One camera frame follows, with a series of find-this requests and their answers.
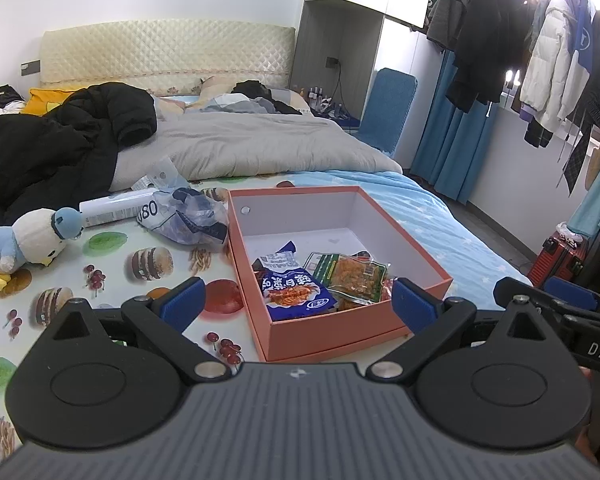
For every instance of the blue snack packet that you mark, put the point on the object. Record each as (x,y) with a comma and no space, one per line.
(292,290)

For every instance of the pile of snack packets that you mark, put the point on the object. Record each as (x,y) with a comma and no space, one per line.
(105,245)

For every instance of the black garment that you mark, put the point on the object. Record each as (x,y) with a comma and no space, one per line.
(260,92)

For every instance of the white cylinder tube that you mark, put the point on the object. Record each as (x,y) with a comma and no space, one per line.
(110,207)

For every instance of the grey wardrobe cabinet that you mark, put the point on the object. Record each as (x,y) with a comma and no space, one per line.
(340,35)

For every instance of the beige pillow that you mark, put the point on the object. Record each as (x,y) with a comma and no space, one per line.
(215,90)

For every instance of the black wall socket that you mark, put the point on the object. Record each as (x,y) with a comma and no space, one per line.
(332,62)

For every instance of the blue curtain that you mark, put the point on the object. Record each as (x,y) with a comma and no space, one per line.
(455,150)

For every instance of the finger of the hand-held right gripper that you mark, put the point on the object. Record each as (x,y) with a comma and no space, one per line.
(572,294)

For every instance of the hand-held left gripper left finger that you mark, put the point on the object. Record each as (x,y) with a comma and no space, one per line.
(182,302)

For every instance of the light teal garment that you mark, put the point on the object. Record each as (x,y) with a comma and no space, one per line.
(597,205)

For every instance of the pink cardboard box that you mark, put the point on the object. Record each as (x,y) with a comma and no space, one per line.
(300,220)

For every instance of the green snack packet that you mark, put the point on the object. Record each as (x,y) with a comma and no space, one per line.
(350,275)

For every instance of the clear plastic tissue bag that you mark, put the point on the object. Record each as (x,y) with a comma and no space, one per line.
(190,215)

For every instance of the black white clothes heap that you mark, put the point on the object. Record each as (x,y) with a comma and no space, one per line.
(0,105)

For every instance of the white puffer jacket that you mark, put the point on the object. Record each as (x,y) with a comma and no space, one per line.
(550,70)

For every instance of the grey hanging hoodie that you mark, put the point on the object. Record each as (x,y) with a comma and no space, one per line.
(450,5)

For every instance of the grey wall switch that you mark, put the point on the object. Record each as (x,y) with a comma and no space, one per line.
(30,68)

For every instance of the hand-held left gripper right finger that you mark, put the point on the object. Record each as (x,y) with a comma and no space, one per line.
(412,305)

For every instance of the blue chair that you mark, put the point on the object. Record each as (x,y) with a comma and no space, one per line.
(385,105)

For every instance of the red suitcase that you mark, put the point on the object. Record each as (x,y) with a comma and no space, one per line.
(555,260)

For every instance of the grey blue clothes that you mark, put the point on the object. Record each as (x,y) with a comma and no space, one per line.
(240,106)

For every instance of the pink box lid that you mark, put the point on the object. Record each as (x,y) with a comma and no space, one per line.
(330,350)

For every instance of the black jacket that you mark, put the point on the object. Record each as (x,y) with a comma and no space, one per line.
(55,145)

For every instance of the cream quilted headboard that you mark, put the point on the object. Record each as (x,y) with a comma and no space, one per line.
(170,55)

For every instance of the yellow pillow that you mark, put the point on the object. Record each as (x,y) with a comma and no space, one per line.
(45,100)

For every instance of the blue white plush toy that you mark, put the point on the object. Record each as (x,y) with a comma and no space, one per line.
(25,245)

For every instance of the grey duvet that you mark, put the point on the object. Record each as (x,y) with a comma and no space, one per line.
(260,145)

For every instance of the black hanging coat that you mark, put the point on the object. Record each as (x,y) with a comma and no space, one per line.
(495,35)

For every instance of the row of small bottles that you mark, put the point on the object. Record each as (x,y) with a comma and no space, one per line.
(317,96)

